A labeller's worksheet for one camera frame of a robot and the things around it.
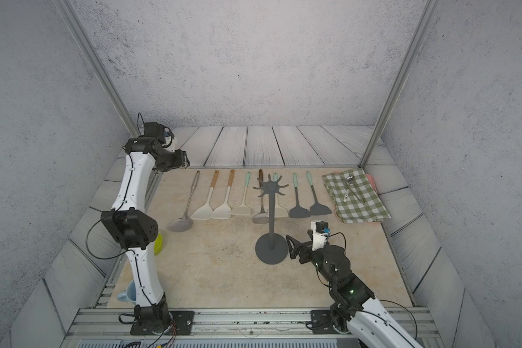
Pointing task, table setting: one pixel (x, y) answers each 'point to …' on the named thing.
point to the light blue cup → (130, 295)
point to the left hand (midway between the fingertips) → (186, 162)
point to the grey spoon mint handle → (297, 211)
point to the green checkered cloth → (356, 199)
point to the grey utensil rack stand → (271, 248)
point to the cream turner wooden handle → (224, 212)
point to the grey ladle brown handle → (262, 217)
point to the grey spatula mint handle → (317, 208)
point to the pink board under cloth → (372, 182)
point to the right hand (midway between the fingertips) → (299, 235)
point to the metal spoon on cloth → (349, 178)
